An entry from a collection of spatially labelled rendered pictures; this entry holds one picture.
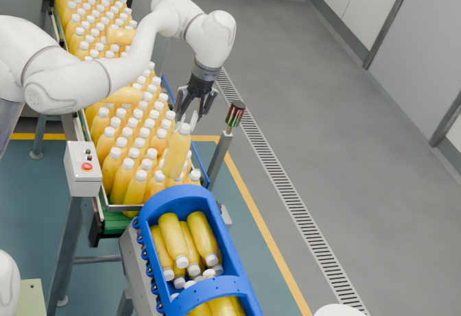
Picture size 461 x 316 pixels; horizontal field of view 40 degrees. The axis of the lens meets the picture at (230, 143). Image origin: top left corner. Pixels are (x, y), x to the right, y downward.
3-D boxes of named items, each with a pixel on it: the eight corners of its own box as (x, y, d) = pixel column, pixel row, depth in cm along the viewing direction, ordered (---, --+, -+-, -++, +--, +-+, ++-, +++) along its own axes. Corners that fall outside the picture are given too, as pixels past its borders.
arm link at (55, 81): (116, 70, 146) (77, 39, 150) (53, 90, 132) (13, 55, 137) (103, 114, 153) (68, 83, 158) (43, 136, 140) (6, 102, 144)
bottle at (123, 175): (130, 201, 251) (140, 166, 240) (118, 208, 246) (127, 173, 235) (118, 190, 253) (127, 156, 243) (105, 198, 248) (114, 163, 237)
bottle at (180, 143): (169, 181, 216) (182, 138, 206) (157, 168, 220) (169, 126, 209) (184, 175, 221) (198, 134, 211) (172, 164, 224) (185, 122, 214)
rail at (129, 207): (107, 212, 236) (108, 206, 234) (107, 210, 236) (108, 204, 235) (205, 209, 253) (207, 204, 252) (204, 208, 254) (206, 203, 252)
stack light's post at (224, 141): (163, 295, 334) (225, 136, 271) (161, 288, 337) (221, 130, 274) (170, 294, 336) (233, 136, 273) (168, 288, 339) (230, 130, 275)
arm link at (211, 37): (232, 63, 193) (202, 39, 197) (249, 21, 183) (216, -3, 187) (210, 73, 185) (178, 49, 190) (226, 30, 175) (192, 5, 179)
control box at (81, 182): (70, 197, 229) (75, 176, 223) (62, 160, 243) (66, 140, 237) (97, 197, 233) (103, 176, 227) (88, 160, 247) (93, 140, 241)
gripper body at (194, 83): (193, 79, 190) (186, 103, 196) (219, 81, 194) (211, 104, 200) (188, 64, 195) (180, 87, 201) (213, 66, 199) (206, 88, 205)
